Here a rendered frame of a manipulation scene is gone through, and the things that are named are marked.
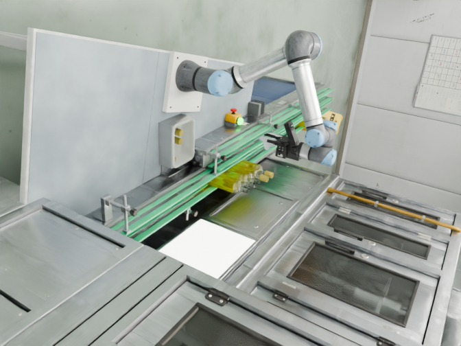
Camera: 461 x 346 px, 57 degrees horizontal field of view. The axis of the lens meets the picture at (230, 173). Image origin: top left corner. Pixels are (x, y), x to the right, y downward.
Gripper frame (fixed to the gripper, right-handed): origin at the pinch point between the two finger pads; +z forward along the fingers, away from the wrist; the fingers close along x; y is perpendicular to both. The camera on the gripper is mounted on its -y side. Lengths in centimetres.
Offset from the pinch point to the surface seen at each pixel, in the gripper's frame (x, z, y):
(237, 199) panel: 4.9, 14.3, 42.6
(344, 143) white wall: 590, 111, 224
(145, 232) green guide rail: -58, 24, 33
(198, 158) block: -7.6, 32.2, 18.6
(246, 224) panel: -13.9, -2.1, 42.6
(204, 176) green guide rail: -10.1, 26.3, 26.1
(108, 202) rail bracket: -71, 30, 15
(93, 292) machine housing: -114, -10, 8
